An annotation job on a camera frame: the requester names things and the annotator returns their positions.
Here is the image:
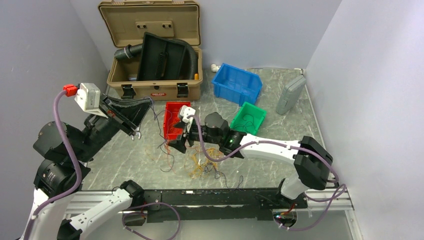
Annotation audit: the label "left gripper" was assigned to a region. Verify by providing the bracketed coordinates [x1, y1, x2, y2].
[73, 92, 156, 161]

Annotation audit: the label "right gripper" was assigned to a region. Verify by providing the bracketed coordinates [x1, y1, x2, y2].
[166, 119, 222, 154]

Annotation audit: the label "wire bundle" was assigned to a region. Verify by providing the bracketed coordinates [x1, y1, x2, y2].
[144, 142, 245, 191]

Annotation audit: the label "purple wires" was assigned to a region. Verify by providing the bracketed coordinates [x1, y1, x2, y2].
[233, 114, 258, 132]

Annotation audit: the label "purple wire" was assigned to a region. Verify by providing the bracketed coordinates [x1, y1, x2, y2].
[139, 96, 176, 175]

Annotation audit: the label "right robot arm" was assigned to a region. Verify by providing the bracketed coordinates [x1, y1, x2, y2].
[168, 106, 333, 208]

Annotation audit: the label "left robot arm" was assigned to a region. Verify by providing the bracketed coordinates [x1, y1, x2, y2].
[22, 91, 152, 240]

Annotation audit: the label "silver open-end wrench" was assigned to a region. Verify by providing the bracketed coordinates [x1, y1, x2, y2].
[131, 131, 142, 141]

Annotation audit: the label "green plastic bin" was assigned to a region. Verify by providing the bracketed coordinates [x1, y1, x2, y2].
[230, 101, 267, 135]

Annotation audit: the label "red plastic bin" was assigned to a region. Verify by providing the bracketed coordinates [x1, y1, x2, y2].
[163, 101, 191, 141]

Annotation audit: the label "blue plastic bin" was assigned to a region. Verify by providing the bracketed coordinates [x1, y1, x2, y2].
[211, 63, 263, 107]

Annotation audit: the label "tan plastic toolbox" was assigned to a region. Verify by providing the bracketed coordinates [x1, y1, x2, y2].
[98, 0, 203, 101]

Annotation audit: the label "black tray insert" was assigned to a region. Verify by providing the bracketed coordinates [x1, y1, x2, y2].
[136, 32, 187, 82]

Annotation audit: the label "white pipe fitting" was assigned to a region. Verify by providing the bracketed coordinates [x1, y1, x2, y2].
[210, 64, 221, 73]

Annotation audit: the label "grey plastic case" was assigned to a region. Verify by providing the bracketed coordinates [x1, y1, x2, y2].
[276, 75, 306, 115]

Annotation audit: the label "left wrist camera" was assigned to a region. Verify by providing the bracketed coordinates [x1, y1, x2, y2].
[62, 83, 107, 118]

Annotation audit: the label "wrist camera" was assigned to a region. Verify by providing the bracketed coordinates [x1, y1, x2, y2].
[62, 83, 107, 118]
[174, 105, 196, 133]

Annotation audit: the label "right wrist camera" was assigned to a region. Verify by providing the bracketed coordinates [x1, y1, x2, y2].
[174, 105, 196, 133]

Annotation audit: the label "black corrugated hose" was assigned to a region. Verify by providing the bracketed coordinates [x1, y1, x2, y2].
[114, 39, 199, 81]

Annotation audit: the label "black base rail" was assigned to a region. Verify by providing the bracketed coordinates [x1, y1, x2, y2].
[124, 187, 308, 223]

